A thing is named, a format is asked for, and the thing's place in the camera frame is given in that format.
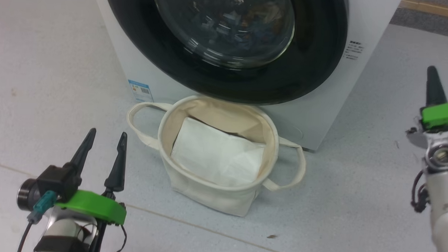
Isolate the round black glass machine door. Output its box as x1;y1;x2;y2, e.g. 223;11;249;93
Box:
99;0;350;108

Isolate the white front-load washing machine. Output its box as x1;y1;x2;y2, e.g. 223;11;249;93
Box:
86;0;402;154

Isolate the blue energy label sticker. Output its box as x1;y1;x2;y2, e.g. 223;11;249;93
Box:
127;79;154;103

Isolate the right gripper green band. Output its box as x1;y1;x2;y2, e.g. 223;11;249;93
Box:
406;64;448;149

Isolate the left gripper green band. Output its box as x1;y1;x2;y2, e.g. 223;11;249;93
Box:
43;126;130;237

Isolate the white folded cloth liner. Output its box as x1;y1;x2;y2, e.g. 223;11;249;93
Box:
169;117;267;188

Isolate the black looped right arm cable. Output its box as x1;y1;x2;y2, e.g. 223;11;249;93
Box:
410;170;430;214

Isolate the cream canvas laundry basket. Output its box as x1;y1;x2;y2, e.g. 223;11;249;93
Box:
123;93;309;220

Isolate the clear sticker with black text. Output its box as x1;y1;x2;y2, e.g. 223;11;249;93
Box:
344;40;365;60

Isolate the left camera cable teal plug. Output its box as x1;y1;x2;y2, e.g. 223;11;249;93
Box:
16;189;58;252

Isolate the thin black left gripper cable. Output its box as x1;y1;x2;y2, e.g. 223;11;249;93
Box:
106;223;128;252

